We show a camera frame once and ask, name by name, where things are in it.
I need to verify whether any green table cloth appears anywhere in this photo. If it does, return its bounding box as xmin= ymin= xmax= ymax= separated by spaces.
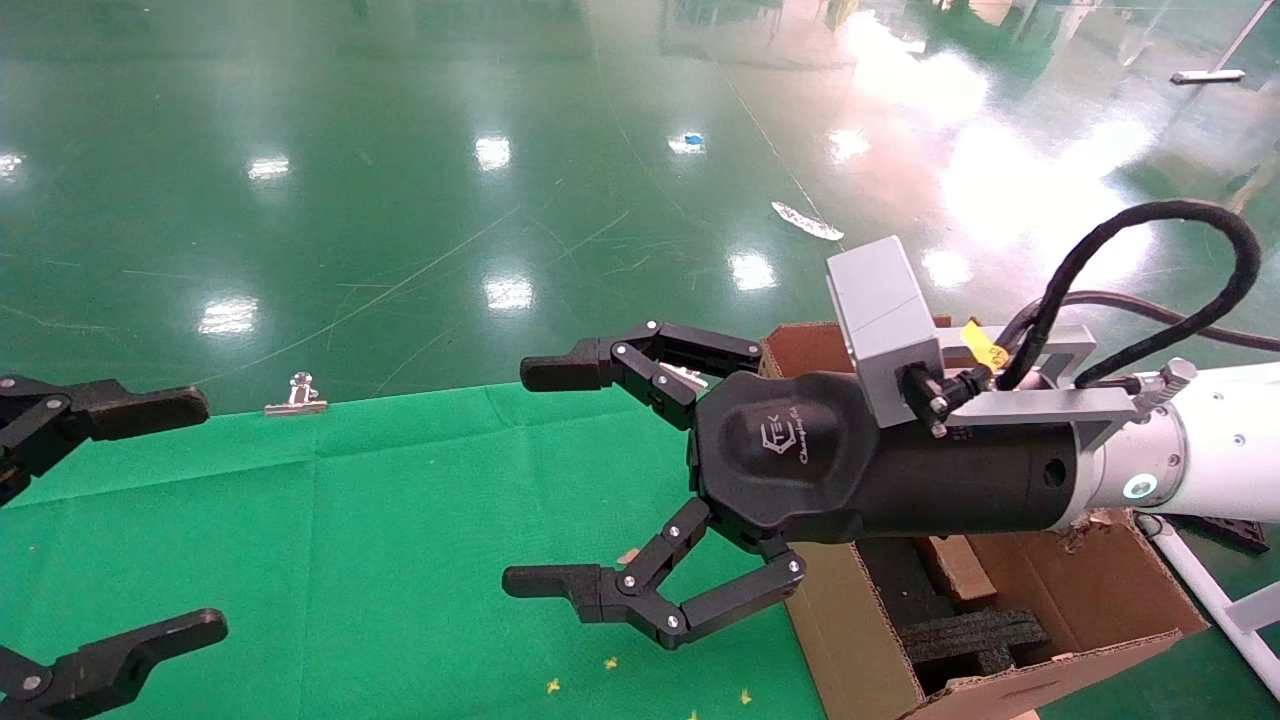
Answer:
xmin=0 ymin=383 xmax=826 ymax=720

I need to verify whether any gray wrist camera with bracket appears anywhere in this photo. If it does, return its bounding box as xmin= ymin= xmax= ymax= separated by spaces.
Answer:
xmin=826 ymin=235 xmax=1141 ymax=451

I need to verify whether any black braided cable loop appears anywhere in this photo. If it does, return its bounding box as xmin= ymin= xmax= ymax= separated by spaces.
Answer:
xmin=995 ymin=200 xmax=1262 ymax=391

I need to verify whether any small brown cardboard box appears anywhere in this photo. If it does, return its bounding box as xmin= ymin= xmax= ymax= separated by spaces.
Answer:
xmin=915 ymin=535 xmax=1001 ymax=607

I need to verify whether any white pipe frame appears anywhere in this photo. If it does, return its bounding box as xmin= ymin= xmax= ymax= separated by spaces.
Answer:
xmin=1135 ymin=512 xmax=1280 ymax=701

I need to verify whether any yellow cable tag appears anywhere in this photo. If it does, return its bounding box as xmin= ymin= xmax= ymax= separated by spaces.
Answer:
xmin=962 ymin=318 xmax=1009 ymax=369

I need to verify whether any large open cardboard carton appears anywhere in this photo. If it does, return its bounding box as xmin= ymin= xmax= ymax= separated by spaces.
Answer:
xmin=760 ymin=320 xmax=1211 ymax=720

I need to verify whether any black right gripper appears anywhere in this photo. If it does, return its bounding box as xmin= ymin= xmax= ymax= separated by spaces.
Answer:
xmin=502 ymin=320 xmax=1080 ymax=649

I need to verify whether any white plastic litter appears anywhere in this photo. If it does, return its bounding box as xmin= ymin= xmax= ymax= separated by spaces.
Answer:
xmin=771 ymin=201 xmax=845 ymax=242

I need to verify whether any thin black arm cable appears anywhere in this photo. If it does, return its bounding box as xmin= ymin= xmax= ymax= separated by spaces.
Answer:
xmin=1062 ymin=290 xmax=1280 ymax=353

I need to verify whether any black foam block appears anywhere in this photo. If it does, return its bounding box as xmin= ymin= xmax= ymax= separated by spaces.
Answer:
xmin=900 ymin=610 xmax=1051 ymax=693

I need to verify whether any black grid tray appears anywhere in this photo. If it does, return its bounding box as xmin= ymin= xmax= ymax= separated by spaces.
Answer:
xmin=1188 ymin=515 xmax=1271 ymax=554

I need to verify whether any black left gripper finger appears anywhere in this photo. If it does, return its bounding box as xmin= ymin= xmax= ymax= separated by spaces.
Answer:
xmin=0 ymin=376 xmax=212 ymax=506
xmin=0 ymin=610 xmax=229 ymax=720

